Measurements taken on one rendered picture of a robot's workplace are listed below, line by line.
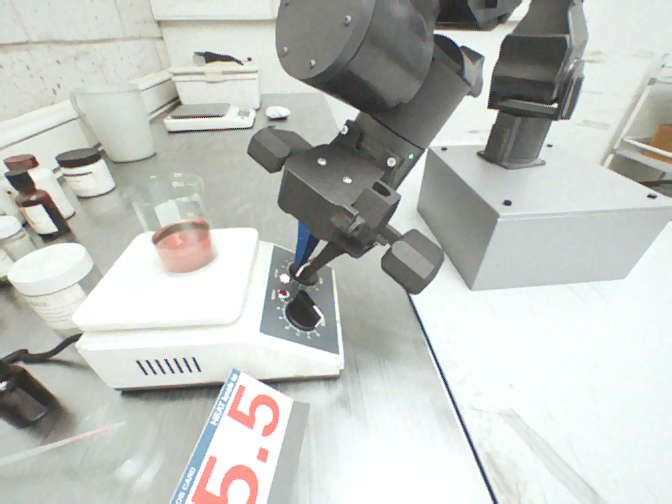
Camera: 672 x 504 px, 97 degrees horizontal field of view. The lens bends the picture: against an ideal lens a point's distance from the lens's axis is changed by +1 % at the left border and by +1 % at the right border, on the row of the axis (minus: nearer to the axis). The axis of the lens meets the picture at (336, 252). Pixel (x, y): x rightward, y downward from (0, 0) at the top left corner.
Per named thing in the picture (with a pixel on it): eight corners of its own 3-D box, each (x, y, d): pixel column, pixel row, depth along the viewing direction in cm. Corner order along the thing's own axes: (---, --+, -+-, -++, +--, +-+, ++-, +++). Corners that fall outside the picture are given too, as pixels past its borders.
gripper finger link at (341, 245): (353, 216, 29) (323, 228, 24) (382, 240, 28) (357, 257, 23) (320, 265, 32) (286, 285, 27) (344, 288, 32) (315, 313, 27)
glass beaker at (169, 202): (145, 276, 25) (101, 188, 20) (188, 241, 29) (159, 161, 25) (204, 292, 24) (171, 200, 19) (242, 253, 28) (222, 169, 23)
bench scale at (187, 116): (252, 129, 93) (250, 113, 90) (165, 133, 90) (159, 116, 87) (256, 115, 108) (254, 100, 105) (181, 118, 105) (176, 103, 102)
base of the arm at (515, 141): (511, 149, 45) (526, 105, 41) (547, 165, 40) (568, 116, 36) (472, 153, 43) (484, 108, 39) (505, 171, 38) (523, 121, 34)
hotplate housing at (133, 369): (334, 282, 37) (333, 227, 32) (344, 382, 27) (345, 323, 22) (148, 291, 36) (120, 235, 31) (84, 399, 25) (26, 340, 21)
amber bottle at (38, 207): (56, 223, 48) (18, 165, 42) (76, 226, 48) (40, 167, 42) (32, 236, 45) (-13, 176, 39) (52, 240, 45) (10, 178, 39)
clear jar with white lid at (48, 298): (69, 304, 34) (26, 247, 29) (127, 293, 35) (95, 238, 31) (45, 347, 30) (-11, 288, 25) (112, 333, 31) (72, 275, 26)
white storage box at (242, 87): (265, 93, 142) (260, 58, 134) (263, 110, 113) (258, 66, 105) (197, 96, 138) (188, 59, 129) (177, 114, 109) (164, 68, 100)
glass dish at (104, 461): (76, 513, 19) (58, 503, 18) (78, 436, 23) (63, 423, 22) (167, 460, 22) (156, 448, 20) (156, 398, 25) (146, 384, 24)
